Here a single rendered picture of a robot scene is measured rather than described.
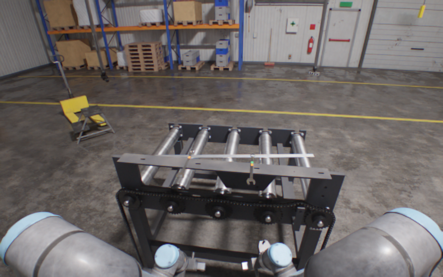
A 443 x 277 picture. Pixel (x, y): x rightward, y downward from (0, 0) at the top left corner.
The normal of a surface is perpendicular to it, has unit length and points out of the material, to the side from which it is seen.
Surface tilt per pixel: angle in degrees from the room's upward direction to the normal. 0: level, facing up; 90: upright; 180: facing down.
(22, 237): 25
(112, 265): 45
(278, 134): 90
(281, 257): 19
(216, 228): 0
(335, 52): 90
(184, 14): 90
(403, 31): 90
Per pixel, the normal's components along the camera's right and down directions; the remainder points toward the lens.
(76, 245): 0.33, -0.85
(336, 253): -0.70, -0.71
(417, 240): 0.16, -0.60
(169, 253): -0.15, -0.67
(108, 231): -0.01, -0.87
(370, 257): -0.44, -0.61
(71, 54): -0.15, 0.49
